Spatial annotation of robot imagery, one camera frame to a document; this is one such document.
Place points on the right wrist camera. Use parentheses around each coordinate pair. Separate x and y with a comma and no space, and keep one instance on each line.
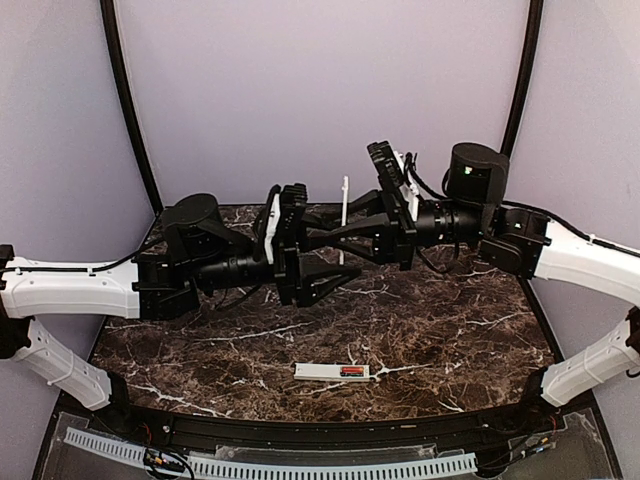
(393,176)

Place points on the white battery cover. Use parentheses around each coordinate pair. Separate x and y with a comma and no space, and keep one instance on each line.
(345,200)

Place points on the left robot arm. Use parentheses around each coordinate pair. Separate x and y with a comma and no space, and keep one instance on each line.
(202,255)

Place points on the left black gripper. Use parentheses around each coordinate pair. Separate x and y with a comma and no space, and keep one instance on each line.
(287,266)

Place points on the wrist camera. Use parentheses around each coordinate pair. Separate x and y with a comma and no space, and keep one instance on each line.
(393,176)
(277,226)

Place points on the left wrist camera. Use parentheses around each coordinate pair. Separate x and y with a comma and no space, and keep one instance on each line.
(277,226)

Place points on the black front rail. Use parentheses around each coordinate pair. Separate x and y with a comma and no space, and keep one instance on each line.
(484,428)

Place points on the white remote control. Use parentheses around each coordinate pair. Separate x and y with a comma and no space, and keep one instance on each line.
(326,372)

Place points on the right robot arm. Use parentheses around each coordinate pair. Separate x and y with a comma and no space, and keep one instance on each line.
(519,239)

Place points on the right black frame post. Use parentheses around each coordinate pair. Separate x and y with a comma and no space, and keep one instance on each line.
(525,70)

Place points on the black frame post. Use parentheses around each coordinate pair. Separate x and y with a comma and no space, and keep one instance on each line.
(525,70)
(126,102)

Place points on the white slotted cable duct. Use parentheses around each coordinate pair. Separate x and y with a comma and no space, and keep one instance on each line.
(243,463)

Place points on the left black frame post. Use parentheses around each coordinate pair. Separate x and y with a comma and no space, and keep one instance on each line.
(126,102)

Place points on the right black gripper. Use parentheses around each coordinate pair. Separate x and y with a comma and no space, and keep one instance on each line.
(394,242)

